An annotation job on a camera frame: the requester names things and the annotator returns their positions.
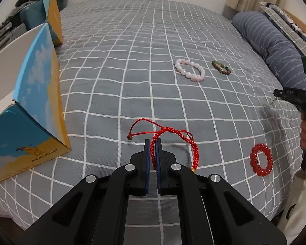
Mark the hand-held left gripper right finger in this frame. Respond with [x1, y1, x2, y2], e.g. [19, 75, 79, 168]
[155, 138, 287, 245]

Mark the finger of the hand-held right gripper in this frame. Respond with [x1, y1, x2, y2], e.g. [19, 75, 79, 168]
[273, 88, 306, 104]

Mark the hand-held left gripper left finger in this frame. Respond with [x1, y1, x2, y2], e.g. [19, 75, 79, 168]
[24, 139, 151, 245]

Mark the red braided cord bracelet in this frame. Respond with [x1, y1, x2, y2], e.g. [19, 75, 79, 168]
[127, 118, 200, 174]

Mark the blue striped pillow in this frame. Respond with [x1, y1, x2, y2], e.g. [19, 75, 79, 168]
[232, 11, 306, 91]

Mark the wooden headboard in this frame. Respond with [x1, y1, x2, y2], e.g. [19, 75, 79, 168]
[283, 9, 306, 44]

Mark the folded checked blanket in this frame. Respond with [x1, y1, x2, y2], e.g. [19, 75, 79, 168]
[259, 1, 306, 58]

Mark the grey checked bed sheet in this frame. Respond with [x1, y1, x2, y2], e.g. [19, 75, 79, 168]
[0, 0, 306, 231]

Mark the person's cream clothing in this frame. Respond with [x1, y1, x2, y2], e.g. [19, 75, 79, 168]
[277, 170, 306, 245]

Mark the blue and yellow cardboard box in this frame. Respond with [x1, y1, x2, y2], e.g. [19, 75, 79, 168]
[0, 0, 72, 187]

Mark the teal storage case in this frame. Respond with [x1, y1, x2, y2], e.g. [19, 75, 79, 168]
[19, 0, 48, 31]

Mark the red bead bracelet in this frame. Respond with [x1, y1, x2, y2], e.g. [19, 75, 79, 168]
[249, 143, 274, 177]

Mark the brown and green bead bracelet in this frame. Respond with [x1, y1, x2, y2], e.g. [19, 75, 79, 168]
[211, 60, 232, 76]

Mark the pink bead bracelet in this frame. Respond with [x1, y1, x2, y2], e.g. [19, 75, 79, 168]
[174, 58, 206, 82]

